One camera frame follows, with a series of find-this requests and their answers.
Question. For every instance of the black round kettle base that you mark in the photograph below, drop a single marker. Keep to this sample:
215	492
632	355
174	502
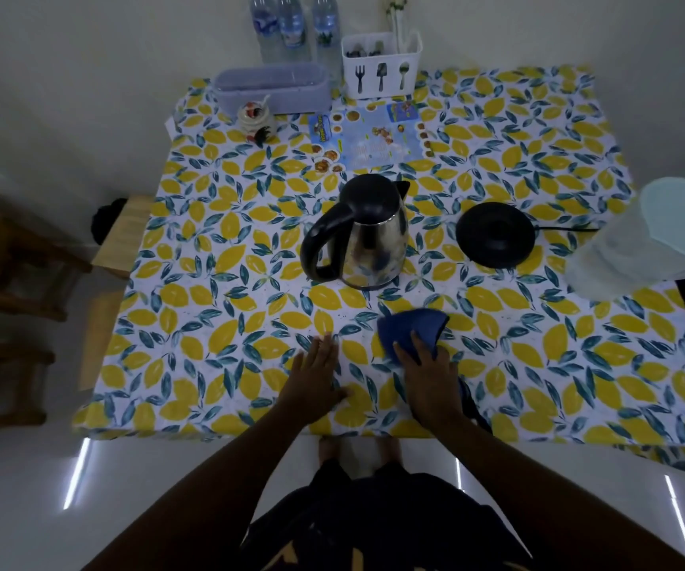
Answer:
494	234

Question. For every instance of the person's right foot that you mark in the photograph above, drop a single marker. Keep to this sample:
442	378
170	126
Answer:
387	454

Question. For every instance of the person's left foot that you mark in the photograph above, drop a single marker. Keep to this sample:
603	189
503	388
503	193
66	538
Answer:
335	454

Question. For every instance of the person's right forearm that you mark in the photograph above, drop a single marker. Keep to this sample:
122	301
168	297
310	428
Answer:
556	505

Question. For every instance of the small white patterned jar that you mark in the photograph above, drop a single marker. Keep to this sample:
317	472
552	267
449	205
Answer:
255	117

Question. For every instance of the green cap water bottle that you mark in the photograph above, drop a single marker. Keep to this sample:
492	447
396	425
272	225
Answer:
325	35
293	29

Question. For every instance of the bundle of pale chopsticks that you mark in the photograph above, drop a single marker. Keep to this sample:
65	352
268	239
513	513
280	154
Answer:
397	23

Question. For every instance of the black rounded object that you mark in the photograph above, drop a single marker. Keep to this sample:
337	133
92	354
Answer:
107	222

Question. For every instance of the person's right hand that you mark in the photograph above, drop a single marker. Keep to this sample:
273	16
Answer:
434	392

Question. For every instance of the white cutlery caddy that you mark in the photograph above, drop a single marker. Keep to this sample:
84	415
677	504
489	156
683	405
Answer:
381	77

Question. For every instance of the small black clip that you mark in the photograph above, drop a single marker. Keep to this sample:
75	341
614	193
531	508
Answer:
259	136

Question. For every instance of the blue cloth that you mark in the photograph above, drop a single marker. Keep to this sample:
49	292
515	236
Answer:
405	327

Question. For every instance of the lilac oblong container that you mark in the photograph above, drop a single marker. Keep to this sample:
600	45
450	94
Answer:
271	92

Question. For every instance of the lemon print covered table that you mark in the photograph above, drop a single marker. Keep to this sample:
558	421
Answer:
259	327

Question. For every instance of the person's left forearm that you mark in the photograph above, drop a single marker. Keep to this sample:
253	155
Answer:
199	505

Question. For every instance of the clear pitcher pale green lid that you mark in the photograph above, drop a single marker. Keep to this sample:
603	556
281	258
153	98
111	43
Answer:
646	243

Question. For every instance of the person's left hand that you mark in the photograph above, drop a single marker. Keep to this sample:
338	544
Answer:
312	386

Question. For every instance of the person's dark clothing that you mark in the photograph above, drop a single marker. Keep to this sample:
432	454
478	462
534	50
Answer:
390	523

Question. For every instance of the dark wooden stool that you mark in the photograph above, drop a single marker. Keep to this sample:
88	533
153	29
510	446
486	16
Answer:
9	255
3	356

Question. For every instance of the blue cap water bottle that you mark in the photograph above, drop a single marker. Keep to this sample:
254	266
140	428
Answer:
265	29

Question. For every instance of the light wooden bench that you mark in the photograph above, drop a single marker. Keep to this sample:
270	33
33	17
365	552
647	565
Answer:
101	338
128	243

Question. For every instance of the person's foot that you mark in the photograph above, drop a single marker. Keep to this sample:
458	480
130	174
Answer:
335	454
387	454

